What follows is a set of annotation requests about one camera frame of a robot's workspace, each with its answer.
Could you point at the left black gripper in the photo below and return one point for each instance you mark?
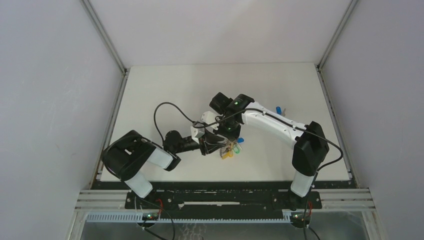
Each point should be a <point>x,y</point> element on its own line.
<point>208,143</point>

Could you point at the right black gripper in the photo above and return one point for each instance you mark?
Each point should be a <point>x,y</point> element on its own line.
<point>232,136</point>

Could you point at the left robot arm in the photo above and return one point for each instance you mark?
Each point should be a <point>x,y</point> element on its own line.
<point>125,157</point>

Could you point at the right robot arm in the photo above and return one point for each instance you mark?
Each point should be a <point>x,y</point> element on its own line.
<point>307,141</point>

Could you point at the blue tagged key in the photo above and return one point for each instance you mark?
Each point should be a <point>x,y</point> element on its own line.
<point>280,111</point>

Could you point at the left green circuit board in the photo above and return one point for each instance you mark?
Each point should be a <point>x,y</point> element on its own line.
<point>151,216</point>

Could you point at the green circuit board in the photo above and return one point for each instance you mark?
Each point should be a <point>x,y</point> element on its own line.
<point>151,216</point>
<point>300,220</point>

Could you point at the right green circuit board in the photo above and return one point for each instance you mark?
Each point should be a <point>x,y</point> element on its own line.
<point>300,220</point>

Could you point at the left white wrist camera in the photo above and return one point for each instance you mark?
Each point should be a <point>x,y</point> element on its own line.
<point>197,132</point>

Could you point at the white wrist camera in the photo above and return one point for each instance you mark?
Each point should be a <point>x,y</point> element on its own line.
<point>197,132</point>
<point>208,118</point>

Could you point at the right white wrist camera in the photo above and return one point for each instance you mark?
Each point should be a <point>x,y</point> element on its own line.
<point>208,118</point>

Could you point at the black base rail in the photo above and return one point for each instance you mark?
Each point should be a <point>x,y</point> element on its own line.
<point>223,200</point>

